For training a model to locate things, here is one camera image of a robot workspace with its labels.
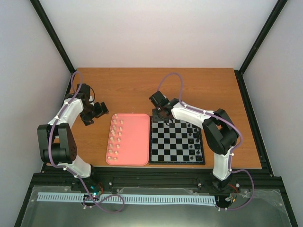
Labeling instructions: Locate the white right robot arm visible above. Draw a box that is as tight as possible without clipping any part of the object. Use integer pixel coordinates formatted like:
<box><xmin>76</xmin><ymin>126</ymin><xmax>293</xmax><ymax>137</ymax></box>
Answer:
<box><xmin>149</xmin><ymin>97</ymin><xmax>242</xmax><ymax>191</ymax></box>

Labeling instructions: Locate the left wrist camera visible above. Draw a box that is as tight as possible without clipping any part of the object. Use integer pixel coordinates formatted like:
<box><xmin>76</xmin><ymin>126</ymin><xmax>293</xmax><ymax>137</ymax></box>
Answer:
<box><xmin>80</xmin><ymin>83</ymin><xmax>95</xmax><ymax>104</ymax></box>

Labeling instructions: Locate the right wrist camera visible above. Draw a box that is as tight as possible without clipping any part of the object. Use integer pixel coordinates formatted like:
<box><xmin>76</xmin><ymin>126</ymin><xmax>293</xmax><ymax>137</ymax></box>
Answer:
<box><xmin>149</xmin><ymin>91</ymin><xmax>169</xmax><ymax>108</ymax></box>

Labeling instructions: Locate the black aluminium frame rail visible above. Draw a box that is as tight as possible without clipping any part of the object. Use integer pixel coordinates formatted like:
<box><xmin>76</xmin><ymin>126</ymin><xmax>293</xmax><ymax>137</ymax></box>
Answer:
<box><xmin>30</xmin><ymin>166</ymin><xmax>284</xmax><ymax>197</ymax></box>

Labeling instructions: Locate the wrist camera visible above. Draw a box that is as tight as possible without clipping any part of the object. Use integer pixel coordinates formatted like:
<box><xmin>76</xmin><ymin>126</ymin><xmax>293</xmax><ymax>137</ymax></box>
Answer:
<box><xmin>80</xmin><ymin>83</ymin><xmax>95</xmax><ymax>104</ymax></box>
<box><xmin>149</xmin><ymin>91</ymin><xmax>169</xmax><ymax>108</ymax></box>

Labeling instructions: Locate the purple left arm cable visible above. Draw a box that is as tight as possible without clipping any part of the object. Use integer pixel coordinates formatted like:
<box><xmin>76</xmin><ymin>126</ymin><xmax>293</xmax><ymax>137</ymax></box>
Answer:
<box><xmin>46</xmin><ymin>70</ymin><xmax>125</xmax><ymax>213</ymax></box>

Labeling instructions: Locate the pink plastic tray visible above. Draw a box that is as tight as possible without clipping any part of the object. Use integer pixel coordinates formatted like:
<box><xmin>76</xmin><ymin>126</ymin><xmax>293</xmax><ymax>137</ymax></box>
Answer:
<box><xmin>106</xmin><ymin>113</ymin><xmax>150</xmax><ymax>166</ymax></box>

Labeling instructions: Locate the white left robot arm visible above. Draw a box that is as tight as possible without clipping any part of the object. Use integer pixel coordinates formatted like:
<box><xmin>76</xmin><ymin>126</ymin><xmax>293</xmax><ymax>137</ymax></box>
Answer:
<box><xmin>37</xmin><ymin>92</ymin><xmax>109</xmax><ymax>191</ymax></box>

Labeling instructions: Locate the left black frame post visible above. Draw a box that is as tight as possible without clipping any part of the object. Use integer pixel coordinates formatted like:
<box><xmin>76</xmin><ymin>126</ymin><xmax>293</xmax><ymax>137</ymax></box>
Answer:
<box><xmin>29</xmin><ymin>0</ymin><xmax>76</xmax><ymax>75</ymax></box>

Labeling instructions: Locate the black and grey chessboard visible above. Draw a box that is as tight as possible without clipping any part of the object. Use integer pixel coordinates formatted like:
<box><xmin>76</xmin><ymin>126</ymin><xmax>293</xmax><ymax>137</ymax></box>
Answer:
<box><xmin>149</xmin><ymin>117</ymin><xmax>205</xmax><ymax>165</ymax></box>

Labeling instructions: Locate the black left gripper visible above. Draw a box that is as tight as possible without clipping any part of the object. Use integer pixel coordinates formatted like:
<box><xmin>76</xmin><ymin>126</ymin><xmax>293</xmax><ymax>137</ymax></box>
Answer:
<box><xmin>80</xmin><ymin>102</ymin><xmax>108</xmax><ymax>126</ymax></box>

